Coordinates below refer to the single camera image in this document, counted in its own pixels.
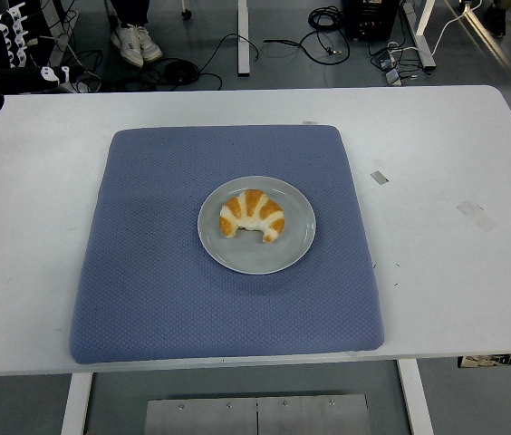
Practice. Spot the croissant bread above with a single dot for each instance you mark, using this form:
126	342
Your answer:
252	210

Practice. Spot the person's foot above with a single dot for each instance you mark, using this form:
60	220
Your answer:
128	45
150	45
496	20

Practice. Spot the person's leg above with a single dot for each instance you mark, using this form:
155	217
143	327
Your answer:
131	11

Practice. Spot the black caster wheel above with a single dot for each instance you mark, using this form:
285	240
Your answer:
187	14

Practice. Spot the blue quilted mat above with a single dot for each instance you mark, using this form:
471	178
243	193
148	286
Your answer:
156	281

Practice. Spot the white slim desk leg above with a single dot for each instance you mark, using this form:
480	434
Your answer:
243	41

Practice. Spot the grey round plate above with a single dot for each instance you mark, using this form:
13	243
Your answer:
255	256

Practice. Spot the white table leg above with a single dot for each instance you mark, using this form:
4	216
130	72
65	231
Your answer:
416	399
76	403

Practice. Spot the black equipment box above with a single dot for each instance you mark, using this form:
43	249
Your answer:
371	18

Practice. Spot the black power adapter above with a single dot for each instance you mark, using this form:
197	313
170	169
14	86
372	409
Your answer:
384	60

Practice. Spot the small grey tape piece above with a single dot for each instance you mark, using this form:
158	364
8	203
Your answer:
378	177

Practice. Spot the grey power adapter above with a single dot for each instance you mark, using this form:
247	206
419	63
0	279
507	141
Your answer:
392	78

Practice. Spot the grey metal plate with screws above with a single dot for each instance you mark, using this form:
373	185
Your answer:
255	417

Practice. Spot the white desk leg with foot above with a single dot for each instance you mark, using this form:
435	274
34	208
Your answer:
423	41

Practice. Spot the large clear tape piece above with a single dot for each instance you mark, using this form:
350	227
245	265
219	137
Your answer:
476	215

